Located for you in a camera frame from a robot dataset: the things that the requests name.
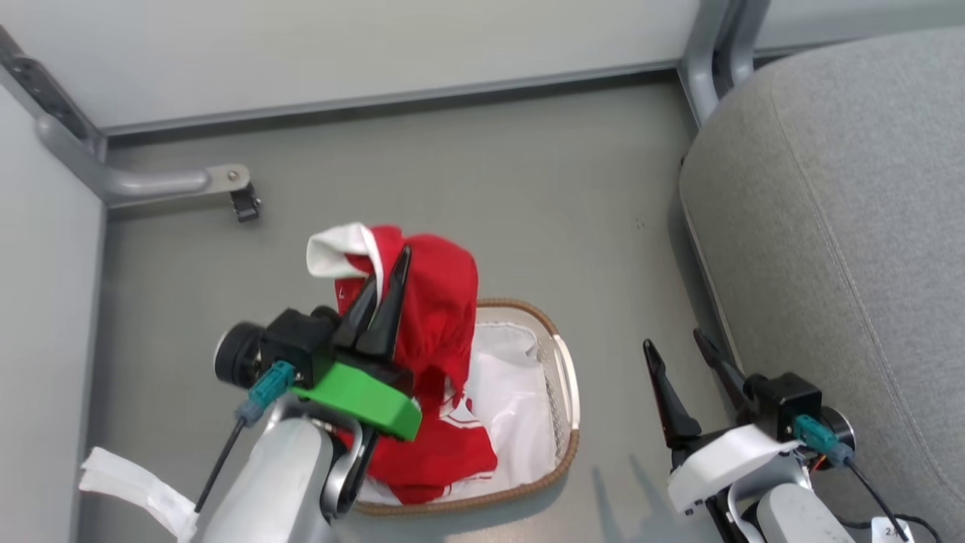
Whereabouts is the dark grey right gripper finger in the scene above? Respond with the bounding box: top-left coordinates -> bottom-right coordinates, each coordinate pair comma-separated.
642,339 -> 703,450
693,329 -> 758,416

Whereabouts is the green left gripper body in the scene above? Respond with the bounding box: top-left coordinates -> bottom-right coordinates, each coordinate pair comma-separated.
290,351 -> 424,443

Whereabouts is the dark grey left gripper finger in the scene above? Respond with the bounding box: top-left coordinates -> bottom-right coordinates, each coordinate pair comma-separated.
356,244 -> 413,362
334,275 -> 378,352

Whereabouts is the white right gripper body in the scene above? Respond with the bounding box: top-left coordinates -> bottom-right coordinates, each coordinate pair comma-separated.
666,424 -> 800,516

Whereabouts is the red garment with white trim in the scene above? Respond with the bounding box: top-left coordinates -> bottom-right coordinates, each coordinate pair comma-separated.
305,222 -> 499,505

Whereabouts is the white woven laundry basket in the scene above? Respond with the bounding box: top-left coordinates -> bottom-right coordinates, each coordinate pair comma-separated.
353,298 -> 581,517

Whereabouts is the white fabric basket liner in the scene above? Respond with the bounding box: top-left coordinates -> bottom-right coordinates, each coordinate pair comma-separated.
359,322 -> 559,506

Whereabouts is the small black caster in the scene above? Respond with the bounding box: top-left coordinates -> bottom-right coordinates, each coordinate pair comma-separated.
229,184 -> 262,224

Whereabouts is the small white paper tag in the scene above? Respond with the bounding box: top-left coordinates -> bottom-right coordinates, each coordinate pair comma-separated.
870,516 -> 918,543

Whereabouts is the grey fabric sofa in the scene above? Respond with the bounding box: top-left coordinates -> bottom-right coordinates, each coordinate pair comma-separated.
677,26 -> 965,543

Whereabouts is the black cable with teal plug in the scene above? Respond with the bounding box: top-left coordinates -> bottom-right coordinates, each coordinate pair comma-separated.
194,360 -> 297,514
792,414 -> 943,543

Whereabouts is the grey wall base rail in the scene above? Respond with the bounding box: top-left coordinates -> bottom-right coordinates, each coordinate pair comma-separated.
102,59 -> 683,141

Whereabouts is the white fabric strap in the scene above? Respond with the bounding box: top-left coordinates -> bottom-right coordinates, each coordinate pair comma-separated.
78,446 -> 199,542

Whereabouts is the grey metal frame leg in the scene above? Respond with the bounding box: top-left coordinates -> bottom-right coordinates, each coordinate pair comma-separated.
0,26 -> 252,208

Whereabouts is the grey metal frame post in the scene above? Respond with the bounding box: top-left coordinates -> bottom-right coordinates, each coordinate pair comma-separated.
676,0 -> 771,127

